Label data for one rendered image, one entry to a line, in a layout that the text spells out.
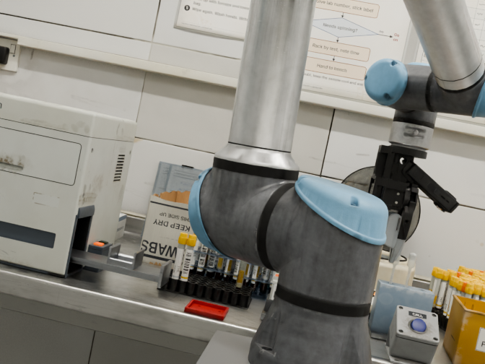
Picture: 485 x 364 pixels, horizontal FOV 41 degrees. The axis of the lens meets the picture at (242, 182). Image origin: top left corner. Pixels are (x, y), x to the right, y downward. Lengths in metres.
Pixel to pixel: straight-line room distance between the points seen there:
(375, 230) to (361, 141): 1.00
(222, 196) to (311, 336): 0.21
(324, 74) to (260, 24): 0.92
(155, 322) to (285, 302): 0.40
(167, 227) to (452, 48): 0.75
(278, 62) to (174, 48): 1.00
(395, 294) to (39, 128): 0.71
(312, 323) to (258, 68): 0.32
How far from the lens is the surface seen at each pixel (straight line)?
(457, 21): 0.96
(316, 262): 0.76
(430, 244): 1.79
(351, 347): 0.79
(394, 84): 1.11
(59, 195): 1.20
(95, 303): 1.16
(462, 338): 1.21
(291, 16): 0.85
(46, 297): 1.19
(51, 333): 1.96
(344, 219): 0.75
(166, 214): 1.45
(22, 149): 1.23
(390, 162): 1.23
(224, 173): 0.84
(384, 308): 1.25
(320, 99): 1.72
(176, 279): 1.25
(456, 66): 1.01
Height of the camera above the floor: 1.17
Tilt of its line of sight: 3 degrees down
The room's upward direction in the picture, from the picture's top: 12 degrees clockwise
